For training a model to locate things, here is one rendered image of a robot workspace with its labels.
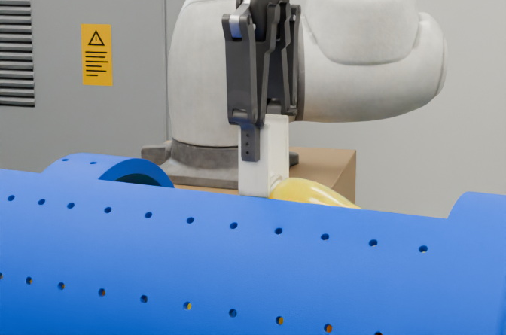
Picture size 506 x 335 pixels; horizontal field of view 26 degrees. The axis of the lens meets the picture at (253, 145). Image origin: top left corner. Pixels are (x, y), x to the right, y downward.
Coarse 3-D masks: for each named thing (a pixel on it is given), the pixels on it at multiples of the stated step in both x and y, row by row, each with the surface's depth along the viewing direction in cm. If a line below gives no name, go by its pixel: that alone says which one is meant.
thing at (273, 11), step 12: (276, 12) 99; (276, 24) 100; (264, 48) 99; (264, 60) 99; (264, 72) 99; (264, 84) 99; (264, 96) 100; (264, 108) 100; (228, 120) 100; (264, 120) 100
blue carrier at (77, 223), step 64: (0, 192) 106; (64, 192) 104; (128, 192) 102; (192, 192) 101; (0, 256) 102; (64, 256) 99; (128, 256) 97; (192, 256) 95; (256, 256) 93; (320, 256) 91; (384, 256) 90; (448, 256) 88; (0, 320) 101; (64, 320) 98; (128, 320) 96; (192, 320) 93; (256, 320) 91; (320, 320) 89; (384, 320) 87; (448, 320) 85
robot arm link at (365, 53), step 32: (320, 0) 151; (352, 0) 149; (384, 0) 149; (320, 32) 151; (352, 32) 150; (384, 32) 150; (416, 32) 152; (320, 64) 151; (352, 64) 151; (384, 64) 151; (416, 64) 152; (320, 96) 153; (352, 96) 153; (384, 96) 153; (416, 96) 154
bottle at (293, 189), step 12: (276, 180) 103; (288, 180) 102; (300, 180) 102; (276, 192) 102; (288, 192) 101; (300, 192) 101; (312, 192) 101; (324, 192) 101; (336, 192) 102; (324, 204) 100; (336, 204) 100; (348, 204) 101
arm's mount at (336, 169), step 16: (304, 160) 168; (320, 160) 167; (336, 160) 167; (352, 160) 171; (304, 176) 159; (320, 176) 159; (336, 176) 159; (352, 176) 172; (224, 192) 152; (352, 192) 172
